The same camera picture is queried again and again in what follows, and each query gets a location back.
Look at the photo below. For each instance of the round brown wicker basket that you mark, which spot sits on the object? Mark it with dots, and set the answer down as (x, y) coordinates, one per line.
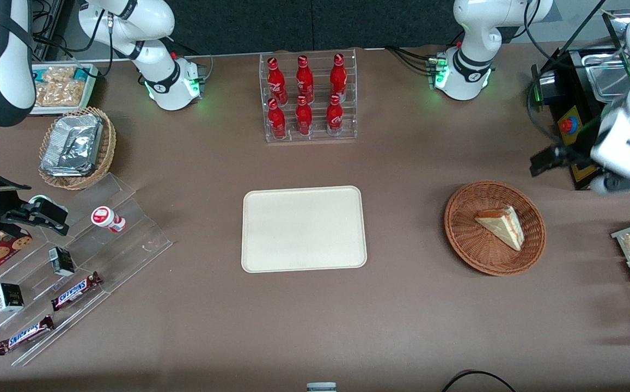
(467, 239)

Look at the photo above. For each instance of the Snickers chocolate bar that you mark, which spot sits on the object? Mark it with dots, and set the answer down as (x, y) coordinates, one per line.
(75, 291)
(25, 335)

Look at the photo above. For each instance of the grey cylindrical object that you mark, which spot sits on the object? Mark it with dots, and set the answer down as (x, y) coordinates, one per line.
(321, 387)

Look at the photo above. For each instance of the oval tan wicker basket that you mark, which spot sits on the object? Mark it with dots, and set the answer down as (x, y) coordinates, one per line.
(106, 149)

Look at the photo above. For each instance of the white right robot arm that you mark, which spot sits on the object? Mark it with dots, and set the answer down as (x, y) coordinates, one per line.
(146, 22)

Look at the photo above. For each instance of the white snack tray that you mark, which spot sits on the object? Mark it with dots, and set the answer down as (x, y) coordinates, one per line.
(90, 71)

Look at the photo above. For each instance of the small black carton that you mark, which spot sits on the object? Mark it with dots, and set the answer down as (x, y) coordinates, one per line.
(8, 297)
(62, 261)

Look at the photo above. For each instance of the red cola bottle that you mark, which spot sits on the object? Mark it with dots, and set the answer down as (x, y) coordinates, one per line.
(338, 77)
(277, 81)
(305, 80)
(304, 118)
(335, 117)
(277, 121)

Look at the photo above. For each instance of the clear acrylic stepped stand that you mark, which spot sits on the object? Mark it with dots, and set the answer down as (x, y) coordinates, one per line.
(129, 239)

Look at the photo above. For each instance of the black backdrop panel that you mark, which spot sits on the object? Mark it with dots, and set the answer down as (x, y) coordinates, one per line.
(314, 22)

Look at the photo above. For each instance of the clear acrylic bottle rack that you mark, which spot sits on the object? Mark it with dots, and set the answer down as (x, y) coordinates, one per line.
(317, 139)

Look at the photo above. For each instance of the black machine with yellow panel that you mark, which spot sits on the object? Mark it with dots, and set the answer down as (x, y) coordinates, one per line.
(570, 98)

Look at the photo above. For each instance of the silver foil pack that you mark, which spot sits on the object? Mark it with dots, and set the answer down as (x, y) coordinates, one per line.
(72, 144)

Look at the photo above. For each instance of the cream plastic tray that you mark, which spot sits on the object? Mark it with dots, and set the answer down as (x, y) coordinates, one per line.
(304, 228)

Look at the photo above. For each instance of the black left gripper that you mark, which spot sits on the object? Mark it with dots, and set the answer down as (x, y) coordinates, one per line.
(569, 156)

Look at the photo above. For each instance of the red yogurt cup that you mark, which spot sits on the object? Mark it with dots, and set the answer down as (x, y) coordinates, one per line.
(106, 219)

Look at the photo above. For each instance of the triangular sandwich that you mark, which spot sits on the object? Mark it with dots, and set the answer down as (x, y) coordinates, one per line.
(502, 226)

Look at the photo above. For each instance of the green yogurt cup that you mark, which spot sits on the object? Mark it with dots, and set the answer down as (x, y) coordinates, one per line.
(40, 198)

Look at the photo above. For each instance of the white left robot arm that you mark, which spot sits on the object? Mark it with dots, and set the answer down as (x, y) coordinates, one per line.
(478, 32)

